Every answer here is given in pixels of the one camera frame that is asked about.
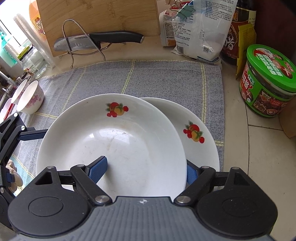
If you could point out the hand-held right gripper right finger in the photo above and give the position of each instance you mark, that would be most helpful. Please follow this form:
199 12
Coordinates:
191 172

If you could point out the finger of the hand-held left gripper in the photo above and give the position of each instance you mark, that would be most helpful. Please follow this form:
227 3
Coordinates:
9 178
32 135

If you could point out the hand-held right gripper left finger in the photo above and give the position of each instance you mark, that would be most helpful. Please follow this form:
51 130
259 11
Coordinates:
98 169

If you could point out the white fruit-print plate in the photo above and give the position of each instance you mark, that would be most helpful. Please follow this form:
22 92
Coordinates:
201 157
138 150

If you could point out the white pink-flower bowl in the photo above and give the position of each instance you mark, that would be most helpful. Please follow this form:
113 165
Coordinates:
4 110
31 97
17 92

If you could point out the metal faucet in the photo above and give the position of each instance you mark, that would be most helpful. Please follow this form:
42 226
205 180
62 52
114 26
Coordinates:
7 81

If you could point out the clear glass jar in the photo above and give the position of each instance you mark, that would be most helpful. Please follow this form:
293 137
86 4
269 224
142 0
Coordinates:
34 62

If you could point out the green detergent bottle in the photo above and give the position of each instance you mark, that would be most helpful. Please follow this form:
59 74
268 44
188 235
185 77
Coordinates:
7 55

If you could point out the large plastic wrap roll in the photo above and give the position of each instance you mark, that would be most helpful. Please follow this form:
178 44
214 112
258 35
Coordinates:
37 44

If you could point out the grey teal checked dish towel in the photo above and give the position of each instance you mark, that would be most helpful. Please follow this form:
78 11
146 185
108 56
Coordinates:
161 78

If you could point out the yellow-lid spice jar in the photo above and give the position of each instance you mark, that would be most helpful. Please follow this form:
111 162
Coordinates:
289 122

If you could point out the green-lid sauce jar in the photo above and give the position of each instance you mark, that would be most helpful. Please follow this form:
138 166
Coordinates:
268 81

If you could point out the orange cooking wine jug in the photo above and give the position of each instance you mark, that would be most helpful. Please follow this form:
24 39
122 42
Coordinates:
37 14

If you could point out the yellow seasoning packet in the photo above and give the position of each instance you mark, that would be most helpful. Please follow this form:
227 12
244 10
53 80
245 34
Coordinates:
245 46

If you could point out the bamboo cutting board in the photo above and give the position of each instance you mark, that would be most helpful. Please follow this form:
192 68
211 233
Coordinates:
104 16

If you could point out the white bag with blue print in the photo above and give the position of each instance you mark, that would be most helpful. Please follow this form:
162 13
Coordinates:
208 30

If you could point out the white bag with orange print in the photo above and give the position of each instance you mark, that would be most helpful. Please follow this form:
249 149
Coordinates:
167 27

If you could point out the dark soy sauce bottle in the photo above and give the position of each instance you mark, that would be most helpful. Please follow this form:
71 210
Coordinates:
240 27

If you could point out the green binder clip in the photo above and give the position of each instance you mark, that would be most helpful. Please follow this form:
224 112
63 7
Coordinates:
186 11

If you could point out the dark red knife block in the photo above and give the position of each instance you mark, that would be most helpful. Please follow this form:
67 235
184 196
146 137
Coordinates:
277 23

